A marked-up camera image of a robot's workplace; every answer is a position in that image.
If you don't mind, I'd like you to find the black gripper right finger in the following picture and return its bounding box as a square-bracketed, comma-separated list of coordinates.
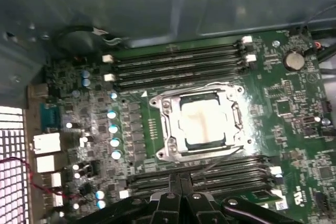
[181, 173, 299, 224]

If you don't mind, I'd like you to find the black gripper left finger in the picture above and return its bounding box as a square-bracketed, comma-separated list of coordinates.
[101, 173, 184, 224]

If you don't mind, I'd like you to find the silver CPU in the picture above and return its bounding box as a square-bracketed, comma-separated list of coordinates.
[178, 94, 233, 150]

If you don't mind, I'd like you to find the CPU socket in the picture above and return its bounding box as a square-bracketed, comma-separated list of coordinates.
[148, 82, 254, 163]

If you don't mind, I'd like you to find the green motherboard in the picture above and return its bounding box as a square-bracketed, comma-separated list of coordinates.
[25, 28, 336, 224]

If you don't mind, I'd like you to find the round coin battery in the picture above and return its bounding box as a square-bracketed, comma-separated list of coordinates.
[283, 50, 306, 71]

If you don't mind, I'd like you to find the black open PC case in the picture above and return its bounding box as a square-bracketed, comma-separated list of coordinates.
[0, 0, 336, 224]

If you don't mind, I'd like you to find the thin black wire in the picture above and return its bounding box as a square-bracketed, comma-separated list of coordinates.
[195, 155, 226, 177]

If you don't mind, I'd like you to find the thin red wire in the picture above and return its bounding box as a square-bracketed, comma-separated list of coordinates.
[0, 155, 82, 202]

